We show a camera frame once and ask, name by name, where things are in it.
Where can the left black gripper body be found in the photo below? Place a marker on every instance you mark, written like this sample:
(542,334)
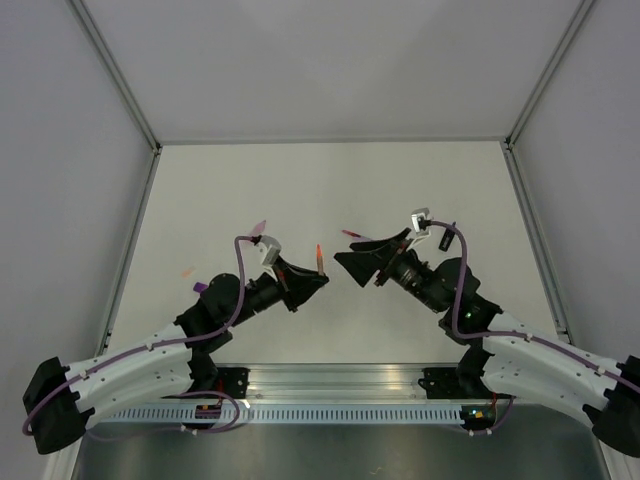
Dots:
(263,294)

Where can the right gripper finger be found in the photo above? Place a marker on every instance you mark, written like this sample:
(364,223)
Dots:
(372,245)
(362,266)

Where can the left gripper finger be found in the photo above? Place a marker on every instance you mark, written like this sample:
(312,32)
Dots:
(302,288)
(291,271)

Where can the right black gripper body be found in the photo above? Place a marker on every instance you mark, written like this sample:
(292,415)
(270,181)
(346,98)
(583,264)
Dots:
(409,274)

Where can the orange highlighter pen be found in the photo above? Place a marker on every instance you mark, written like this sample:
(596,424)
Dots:
(320,260)

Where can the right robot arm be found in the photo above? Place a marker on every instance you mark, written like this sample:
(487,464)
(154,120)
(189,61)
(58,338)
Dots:
(504,356)

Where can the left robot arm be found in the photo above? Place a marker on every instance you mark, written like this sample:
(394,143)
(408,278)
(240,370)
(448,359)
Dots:
(63,401)

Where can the red pen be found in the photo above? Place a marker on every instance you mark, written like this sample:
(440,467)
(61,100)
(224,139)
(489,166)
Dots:
(355,235)

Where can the pink highlighter pen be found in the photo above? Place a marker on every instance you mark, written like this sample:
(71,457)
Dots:
(258,229)

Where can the dark purple pen cap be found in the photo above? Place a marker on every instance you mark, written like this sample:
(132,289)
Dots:
(199,287)

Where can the black purple-tipped marker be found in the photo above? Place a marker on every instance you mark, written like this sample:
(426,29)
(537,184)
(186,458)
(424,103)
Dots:
(446,240)

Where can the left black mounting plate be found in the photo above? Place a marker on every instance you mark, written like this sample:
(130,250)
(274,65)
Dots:
(233,381)

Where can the black mounting plate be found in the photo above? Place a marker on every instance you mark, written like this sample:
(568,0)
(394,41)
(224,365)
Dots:
(441,383)
(233,381)

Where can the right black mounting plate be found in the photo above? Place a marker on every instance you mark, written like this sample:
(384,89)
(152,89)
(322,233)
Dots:
(441,383)

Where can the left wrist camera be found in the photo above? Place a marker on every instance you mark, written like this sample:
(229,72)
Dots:
(269,249)

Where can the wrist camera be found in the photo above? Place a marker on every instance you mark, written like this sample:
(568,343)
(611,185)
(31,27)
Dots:
(269,249)
(421,222)

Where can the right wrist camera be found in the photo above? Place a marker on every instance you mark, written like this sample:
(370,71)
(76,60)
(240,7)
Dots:
(421,222)

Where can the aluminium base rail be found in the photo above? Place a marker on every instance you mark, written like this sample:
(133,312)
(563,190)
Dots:
(340,382)

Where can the white slotted cable duct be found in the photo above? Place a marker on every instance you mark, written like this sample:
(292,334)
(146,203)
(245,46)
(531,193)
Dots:
(352,414)

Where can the right aluminium frame post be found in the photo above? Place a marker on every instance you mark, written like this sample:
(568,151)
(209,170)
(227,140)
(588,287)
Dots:
(568,37)

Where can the aluminium frame post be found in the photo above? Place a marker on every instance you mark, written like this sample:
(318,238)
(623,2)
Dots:
(105,56)
(568,37)

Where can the left aluminium frame post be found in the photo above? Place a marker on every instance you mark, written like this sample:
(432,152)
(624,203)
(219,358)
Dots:
(105,56)

